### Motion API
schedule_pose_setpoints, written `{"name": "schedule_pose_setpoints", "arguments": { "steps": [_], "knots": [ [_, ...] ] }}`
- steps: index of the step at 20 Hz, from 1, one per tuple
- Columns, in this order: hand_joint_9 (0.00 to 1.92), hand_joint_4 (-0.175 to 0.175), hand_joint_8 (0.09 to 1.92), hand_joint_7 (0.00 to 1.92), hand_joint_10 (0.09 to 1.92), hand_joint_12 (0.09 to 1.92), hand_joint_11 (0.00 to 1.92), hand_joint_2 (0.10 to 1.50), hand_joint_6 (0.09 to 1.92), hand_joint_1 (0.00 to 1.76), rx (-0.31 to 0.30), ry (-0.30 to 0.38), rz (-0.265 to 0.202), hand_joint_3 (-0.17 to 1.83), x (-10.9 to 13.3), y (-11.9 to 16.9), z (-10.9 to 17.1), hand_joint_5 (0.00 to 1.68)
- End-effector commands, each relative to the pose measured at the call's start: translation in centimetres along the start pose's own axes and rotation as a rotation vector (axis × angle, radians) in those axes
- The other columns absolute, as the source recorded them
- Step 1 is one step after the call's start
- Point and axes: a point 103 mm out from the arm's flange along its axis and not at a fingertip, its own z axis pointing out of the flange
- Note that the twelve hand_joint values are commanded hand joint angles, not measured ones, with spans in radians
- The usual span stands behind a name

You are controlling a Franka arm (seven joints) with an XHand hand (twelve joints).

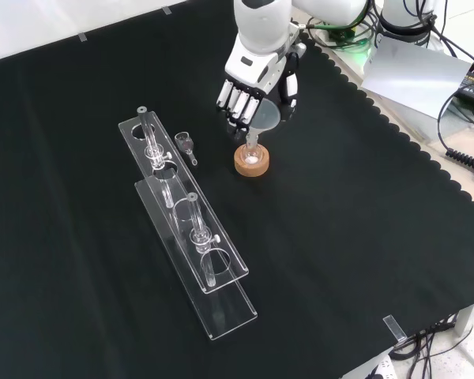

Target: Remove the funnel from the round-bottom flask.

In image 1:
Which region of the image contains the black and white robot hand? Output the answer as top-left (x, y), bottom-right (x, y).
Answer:
top-left (214, 28), bottom-right (308, 139)

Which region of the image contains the translucent plastic funnel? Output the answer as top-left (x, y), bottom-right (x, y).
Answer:
top-left (245, 99), bottom-right (283, 150)

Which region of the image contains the cork ring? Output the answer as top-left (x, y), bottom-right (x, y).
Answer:
top-left (234, 143), bottom-right (271, 179)

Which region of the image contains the black cable bundle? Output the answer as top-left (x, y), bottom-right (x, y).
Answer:
top-left (389, 311), bottom-right (474, 379)

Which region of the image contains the white table leg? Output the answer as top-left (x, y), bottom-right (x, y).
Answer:
top-left (454, 295), bottom-right (474, 337)

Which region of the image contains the black cable with ribbed plug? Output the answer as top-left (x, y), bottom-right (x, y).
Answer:
top-left (437, 87), bottom-right (474, 183)

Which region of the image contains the clear round-bottom flask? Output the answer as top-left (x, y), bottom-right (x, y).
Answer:
top-left (239, 136), bottom-right (265, 167)

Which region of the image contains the white power strip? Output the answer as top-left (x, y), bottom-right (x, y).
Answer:
top-left (363, 354), bottom-right (397, 379)

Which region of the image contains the clear acrylic funnel stand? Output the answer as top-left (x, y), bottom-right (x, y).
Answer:
top-left (118, 105), bottom-right (259, 342)

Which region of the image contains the clear tape strip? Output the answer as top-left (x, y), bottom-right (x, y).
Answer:
top-left (382, 314), bottom-right (408, 342)

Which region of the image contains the black cloth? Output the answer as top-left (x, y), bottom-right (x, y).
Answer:
top-left (0, 0), bottom-right (474, 379)

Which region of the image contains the clear glass weighing funnel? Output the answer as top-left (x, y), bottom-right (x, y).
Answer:
top-left (174, 131), bottom-right (200, 167)

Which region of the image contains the pale grey board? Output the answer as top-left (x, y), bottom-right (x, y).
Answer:
top-left (360, 32), bottom-right (474, 120)

